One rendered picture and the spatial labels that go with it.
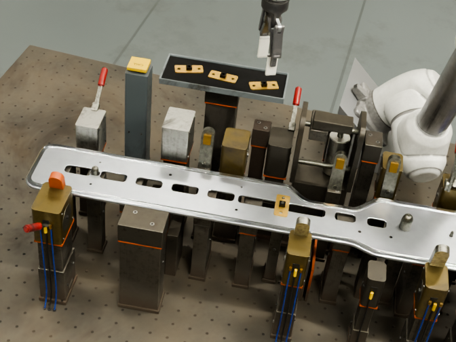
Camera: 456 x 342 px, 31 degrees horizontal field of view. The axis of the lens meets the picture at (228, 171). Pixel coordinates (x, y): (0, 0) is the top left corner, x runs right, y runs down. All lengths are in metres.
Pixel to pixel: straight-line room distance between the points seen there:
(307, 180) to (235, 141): 0.25
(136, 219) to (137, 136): 0.51
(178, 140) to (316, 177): 0.43
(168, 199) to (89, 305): 0.39
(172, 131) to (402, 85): 0.87
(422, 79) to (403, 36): 2.33
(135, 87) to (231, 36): 2.39
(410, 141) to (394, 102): 0.20
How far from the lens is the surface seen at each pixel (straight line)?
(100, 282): 2.45
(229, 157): 2.34
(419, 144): 2.66
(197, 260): 2.40
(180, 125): 2.33
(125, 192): 2.28
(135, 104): 2.53
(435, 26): 5.31
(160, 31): 4.84
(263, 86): 2.42
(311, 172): 2.46
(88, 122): 2.42
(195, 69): 2.47
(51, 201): 2.17
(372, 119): 2.87
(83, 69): 3.27
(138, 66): 2.47
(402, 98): 2.80
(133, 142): 2.63
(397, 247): 2.25
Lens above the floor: 2.55
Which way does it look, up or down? 41 degrees down
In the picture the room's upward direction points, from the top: 7 degrees clockwise
